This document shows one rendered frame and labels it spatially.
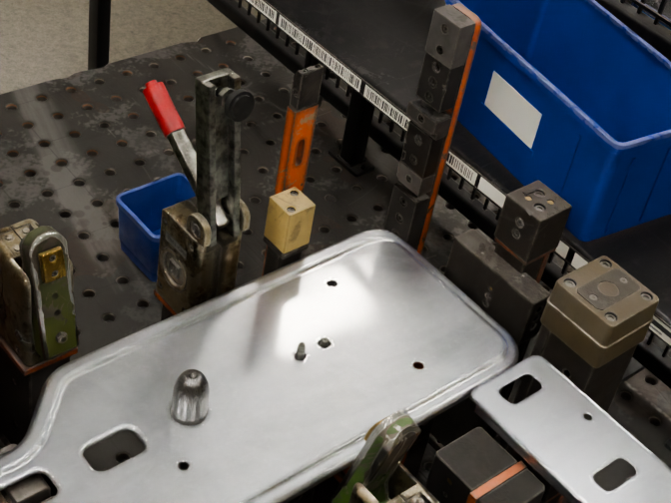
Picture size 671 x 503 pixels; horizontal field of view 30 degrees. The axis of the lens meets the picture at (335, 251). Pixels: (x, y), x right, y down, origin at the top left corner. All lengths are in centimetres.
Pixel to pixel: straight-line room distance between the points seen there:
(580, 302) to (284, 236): 30
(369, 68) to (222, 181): 38
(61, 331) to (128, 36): 228
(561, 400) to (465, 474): 13
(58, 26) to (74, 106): 148
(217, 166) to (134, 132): 74
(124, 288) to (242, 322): 47
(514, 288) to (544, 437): 20
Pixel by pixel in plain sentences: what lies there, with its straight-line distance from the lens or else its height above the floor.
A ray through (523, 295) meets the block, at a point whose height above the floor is 100.
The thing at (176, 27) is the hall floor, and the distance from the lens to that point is 345.
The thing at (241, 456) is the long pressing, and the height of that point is 100.
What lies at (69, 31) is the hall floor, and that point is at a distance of 340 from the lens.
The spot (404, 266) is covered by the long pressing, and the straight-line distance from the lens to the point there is 129.
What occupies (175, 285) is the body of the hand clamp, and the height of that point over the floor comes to 97.
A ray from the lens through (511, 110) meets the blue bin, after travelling 137.
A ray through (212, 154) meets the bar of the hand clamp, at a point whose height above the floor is 115.
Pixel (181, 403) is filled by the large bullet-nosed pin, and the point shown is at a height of 102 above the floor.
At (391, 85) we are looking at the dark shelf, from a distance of 149.
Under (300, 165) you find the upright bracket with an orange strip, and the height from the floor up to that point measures 108.
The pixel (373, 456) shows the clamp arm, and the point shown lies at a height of 108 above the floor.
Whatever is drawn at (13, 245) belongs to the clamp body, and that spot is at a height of 107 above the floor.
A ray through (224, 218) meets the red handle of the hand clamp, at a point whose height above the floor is 107.
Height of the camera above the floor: 186
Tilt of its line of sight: 42 degrees down
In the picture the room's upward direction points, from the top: 11 degrees clockwise
